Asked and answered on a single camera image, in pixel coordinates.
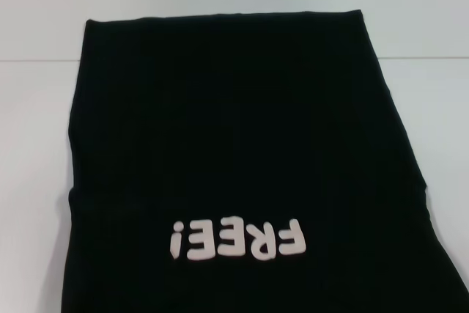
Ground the black shirt with FREE print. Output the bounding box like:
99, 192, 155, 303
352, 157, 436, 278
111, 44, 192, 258
60, 10, 469, 313

